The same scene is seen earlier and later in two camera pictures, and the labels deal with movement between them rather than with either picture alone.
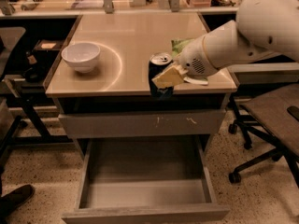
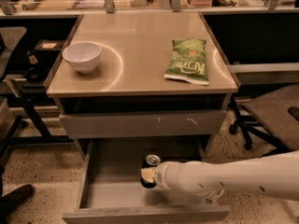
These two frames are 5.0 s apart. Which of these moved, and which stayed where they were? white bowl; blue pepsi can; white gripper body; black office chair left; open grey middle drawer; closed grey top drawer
Moved: blue pepsi can; white gripper body
Stayed: closed grey top drawer; white bowl; black office chair left; open grey middle drawer
